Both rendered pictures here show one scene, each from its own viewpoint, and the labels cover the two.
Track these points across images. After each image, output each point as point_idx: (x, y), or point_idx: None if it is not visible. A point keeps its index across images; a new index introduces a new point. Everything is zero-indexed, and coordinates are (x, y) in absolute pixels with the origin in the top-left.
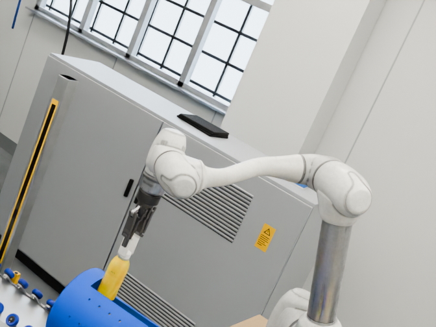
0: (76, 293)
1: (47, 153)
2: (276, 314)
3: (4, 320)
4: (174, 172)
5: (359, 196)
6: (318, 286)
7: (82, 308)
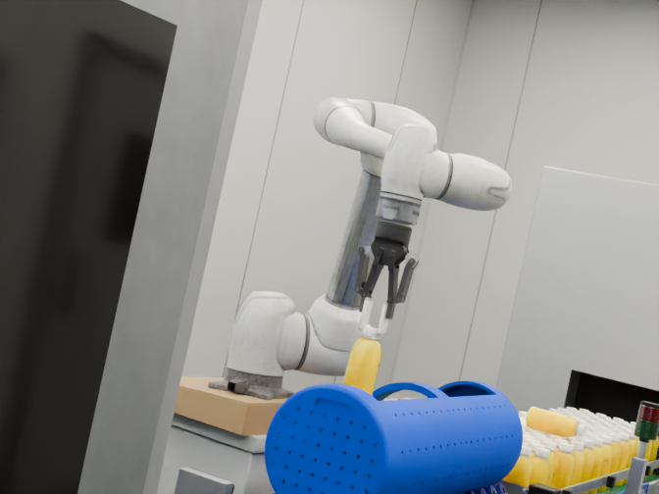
0: (387, 419)
1: None
2: (272, 338)
3: None
4: (505, 177)
5: None
6: (370, 262)
7: (402, 430)
